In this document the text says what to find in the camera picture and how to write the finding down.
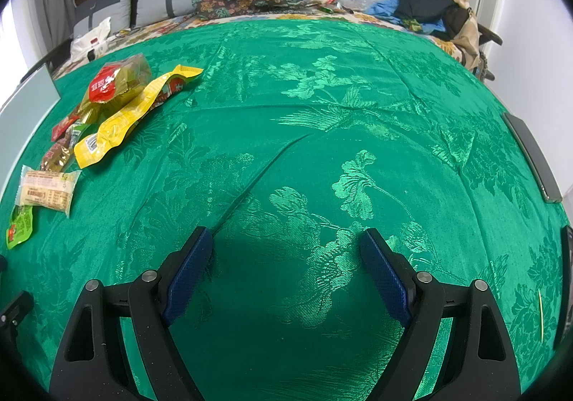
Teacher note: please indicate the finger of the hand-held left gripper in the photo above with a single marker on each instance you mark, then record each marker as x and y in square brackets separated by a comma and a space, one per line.
[15, 311]

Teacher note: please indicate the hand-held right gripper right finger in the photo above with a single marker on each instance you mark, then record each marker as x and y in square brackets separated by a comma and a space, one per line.
[385, 278]

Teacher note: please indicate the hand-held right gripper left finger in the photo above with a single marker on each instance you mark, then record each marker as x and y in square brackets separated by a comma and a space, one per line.
[188, 275]

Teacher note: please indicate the cream bread packet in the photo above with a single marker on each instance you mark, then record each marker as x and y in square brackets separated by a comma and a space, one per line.
[44, 192]

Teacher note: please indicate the long yellow snack packet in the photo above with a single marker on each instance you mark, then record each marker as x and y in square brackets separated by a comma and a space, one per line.
[121, 119]

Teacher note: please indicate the olive green snack packet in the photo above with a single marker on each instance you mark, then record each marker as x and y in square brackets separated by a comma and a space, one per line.
[83, 128]

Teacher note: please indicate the small red snack packet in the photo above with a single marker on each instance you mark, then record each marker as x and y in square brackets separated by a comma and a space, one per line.
[61, 130]

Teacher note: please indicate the white box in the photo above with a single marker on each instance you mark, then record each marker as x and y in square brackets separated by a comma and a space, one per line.
[27, 114]

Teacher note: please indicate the red label clear snack packet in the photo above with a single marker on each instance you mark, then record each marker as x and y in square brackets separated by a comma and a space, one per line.
[112, 83]

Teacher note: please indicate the yellow toothpick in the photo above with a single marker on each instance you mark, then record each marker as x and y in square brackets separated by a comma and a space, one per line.
[541, 316]

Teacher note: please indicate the green patterned blanket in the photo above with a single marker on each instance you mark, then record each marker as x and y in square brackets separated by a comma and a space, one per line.
[313, 114]

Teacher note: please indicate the smartphone with lit screen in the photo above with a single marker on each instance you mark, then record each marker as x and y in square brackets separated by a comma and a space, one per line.
[566, 275]

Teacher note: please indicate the dark smartphone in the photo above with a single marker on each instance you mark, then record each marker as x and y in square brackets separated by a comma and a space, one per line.
[532, 159]

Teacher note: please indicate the small black object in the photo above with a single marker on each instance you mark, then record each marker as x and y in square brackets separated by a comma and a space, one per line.
[91, 55]

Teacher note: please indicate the floral bedsheet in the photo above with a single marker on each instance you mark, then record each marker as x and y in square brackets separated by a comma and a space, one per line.
[156, 27]

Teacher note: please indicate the small green patterned packet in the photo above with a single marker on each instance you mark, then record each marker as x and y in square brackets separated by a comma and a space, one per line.
[412, 24]

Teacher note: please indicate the white plastic bag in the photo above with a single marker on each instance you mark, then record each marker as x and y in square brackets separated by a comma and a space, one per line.
[87, 40]

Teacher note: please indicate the dark wooden chair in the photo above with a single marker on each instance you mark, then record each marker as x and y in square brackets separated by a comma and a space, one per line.
[490, 36]

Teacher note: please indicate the blue cloth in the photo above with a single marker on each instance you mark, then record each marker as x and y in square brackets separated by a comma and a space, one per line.
[385, 7]

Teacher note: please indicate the small colourful wrappers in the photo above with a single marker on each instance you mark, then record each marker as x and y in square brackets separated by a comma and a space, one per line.
[331, 6]

